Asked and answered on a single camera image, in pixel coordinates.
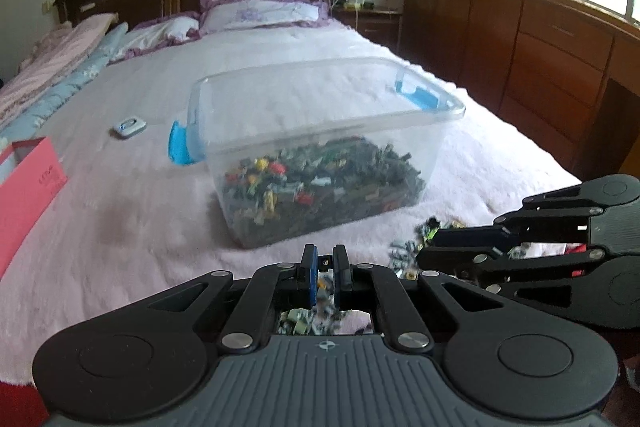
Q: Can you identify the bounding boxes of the wooden nightstand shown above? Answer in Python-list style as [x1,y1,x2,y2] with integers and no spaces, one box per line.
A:
[332,4,403,54]

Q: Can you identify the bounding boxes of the white pillow purple frill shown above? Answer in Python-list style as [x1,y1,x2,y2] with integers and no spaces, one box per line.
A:
[111,12,202,60]
[199,0,331,36]

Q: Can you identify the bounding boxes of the bed with pink blanket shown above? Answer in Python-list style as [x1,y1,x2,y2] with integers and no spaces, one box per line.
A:
[0,18,585,389]

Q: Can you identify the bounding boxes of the pile of toy bricks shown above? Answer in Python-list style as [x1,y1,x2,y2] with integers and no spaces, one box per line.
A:
[275,216,588,337]

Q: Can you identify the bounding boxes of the pink striped folded blanket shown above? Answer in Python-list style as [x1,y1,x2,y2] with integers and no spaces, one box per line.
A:
[0,13,118,128]

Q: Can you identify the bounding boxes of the small white grey device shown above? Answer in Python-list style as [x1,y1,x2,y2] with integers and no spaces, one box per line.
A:
[111,117,147,140]

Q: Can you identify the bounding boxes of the clear plastic container blue latches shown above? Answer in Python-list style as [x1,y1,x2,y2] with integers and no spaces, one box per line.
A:
[169,56,467,250]

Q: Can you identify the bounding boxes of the light blue floral quilt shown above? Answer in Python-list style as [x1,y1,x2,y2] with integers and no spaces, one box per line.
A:
[0,22,130,148]

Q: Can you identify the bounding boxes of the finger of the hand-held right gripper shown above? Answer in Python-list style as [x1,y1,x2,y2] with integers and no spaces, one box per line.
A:
[416,246,617,319]
[433,179,609,251]

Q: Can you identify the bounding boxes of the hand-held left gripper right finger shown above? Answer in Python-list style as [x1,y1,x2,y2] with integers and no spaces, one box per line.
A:
[332,245,506,353]

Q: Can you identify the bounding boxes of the long wooden cabinet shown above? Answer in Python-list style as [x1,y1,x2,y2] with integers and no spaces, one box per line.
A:
[402,0,640,182]

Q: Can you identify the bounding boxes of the pink cardboard box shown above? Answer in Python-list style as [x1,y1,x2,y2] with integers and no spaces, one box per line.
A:
[0,137,68,279]

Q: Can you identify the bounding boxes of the heap of bricks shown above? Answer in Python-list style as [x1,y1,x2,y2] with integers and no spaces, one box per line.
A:
[222,137,427,248]

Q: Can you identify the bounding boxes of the dark red cloth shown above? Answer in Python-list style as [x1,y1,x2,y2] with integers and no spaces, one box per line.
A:
[0,379,51,427]

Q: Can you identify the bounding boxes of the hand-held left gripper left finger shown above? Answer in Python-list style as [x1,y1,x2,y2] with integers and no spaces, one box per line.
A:
[147,245,321,352]

